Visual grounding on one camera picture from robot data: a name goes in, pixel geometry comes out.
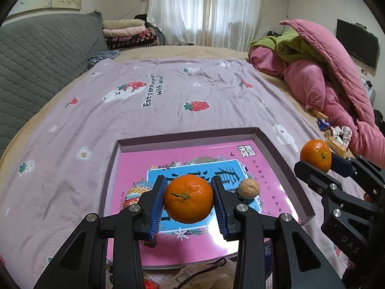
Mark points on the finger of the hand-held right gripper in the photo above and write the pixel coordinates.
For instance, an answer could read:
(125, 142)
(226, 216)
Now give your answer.
(340, 164)
(312, 177)

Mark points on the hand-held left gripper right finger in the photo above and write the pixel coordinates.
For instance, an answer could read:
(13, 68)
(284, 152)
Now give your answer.
(221, 216)

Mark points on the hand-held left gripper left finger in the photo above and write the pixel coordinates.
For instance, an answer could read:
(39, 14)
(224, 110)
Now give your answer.
(156, 210)

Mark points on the shallow purple cardboard box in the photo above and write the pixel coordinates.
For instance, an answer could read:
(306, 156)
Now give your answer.
(294, 180)

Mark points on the small orange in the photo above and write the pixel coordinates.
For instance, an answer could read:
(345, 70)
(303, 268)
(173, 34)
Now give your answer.
(315, 155)

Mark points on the red toy egg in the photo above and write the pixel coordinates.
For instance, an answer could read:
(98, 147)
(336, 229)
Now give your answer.
(134, 192)

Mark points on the large orange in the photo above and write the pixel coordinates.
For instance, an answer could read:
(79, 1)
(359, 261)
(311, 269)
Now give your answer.
(188, 198)

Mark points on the walnut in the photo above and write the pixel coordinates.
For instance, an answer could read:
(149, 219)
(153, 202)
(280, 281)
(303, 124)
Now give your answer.
(249, 188)

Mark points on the long biscuit packet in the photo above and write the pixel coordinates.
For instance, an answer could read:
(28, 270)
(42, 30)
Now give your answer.
(337, 145)

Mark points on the white patterned scrunchie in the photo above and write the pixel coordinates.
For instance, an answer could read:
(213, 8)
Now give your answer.
(341, 134)

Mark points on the pink book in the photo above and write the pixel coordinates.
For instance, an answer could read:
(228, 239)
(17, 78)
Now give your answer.
(192, 246)

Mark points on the blue candy wrapper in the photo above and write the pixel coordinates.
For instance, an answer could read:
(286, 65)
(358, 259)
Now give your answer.
(323, 124)

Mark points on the small biscuit packet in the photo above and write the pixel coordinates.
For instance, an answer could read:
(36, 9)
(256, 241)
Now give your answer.
(319, 113)

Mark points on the white cabinet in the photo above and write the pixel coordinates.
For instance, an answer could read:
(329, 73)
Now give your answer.
(370, 91)

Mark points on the pink quilt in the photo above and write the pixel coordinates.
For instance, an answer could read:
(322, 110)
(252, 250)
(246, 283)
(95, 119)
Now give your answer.
(315, 78)

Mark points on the black television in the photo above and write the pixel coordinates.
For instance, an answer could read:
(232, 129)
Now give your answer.
(358, 42)

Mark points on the green blanket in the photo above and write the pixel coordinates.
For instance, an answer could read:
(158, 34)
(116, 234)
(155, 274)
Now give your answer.
(297, 48)

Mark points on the beige bed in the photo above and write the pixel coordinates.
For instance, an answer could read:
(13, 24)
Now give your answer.
(180, 51)

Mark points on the dark floral cloth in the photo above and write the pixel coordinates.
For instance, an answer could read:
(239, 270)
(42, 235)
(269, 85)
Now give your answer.
(103, 58)

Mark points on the dark patterned folded blanket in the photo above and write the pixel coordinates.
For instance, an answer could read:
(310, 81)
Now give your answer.
(132, 41)

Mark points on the pink folded blanket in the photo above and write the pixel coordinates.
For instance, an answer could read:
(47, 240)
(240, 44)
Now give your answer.
(124, 32)

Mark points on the beige folded blanket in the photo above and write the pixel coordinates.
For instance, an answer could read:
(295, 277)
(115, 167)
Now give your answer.
(123, 24)

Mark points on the grey quilted headboard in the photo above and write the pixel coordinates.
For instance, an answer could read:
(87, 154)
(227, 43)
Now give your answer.
(39, 60)

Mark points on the white sheer curtain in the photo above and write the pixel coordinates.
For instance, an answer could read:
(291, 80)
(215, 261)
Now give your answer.
(207, 9)

